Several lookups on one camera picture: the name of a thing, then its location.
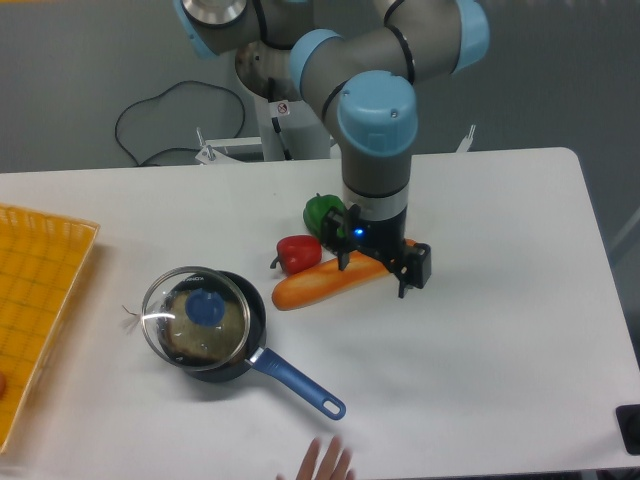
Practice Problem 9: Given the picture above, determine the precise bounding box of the black cable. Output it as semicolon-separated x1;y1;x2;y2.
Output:
114;80;246;168

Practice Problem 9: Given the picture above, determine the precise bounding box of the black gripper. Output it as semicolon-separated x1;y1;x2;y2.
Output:
320;204;431;298

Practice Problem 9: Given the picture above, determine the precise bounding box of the red bell pepper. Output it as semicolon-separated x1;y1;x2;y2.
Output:
270;235;322;276

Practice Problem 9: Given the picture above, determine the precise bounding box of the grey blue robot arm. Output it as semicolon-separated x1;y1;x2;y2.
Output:
174;1;490;291

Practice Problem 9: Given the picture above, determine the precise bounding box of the dark pot blue handle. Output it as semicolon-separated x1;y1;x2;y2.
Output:
183;270;346;420

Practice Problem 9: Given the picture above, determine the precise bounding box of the black corner device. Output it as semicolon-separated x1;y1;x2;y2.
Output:
615;404;640;456

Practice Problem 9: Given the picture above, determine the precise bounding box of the green bell pepper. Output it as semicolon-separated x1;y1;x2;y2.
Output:
303;193;344;239

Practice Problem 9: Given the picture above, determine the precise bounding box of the bagged bread slice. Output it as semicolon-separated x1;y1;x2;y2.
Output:
121;291;246;366

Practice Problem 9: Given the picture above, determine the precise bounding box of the glass pot lid blue knob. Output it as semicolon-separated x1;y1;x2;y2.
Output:
140;266;250;371

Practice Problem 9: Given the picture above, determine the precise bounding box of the yellow plastic basket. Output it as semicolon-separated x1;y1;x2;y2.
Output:
1;204;100;452

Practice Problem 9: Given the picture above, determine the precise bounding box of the orange baguette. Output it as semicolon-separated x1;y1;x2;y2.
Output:
271;252;390;311

